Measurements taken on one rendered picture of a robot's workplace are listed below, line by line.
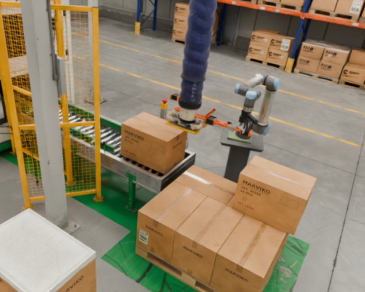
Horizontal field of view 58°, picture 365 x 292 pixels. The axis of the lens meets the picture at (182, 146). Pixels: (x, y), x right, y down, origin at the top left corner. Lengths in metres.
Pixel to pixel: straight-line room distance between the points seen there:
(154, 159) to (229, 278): 1.41
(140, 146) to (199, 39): 1.30
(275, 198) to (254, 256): 0.53
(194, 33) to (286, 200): 1.61
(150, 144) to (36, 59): 1.38
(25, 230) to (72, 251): 0.35
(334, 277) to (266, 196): 1.18
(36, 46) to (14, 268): 1.53
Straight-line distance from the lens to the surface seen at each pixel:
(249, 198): 3.12
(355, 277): 3.94
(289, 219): 3.09
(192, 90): 3.07
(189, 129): 3.18
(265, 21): 11.70
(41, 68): 2.79
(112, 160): 3.70
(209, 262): 2.91
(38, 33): 2.72
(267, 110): 3.75
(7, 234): 2.29
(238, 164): 4.15
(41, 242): 2.19
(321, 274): 3.77
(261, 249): 2.94
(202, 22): 2.91
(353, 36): 11.25
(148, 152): 3.52
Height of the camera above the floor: 2.57
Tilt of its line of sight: 30 degrees down
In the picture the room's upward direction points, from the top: 7 degrees clockwise
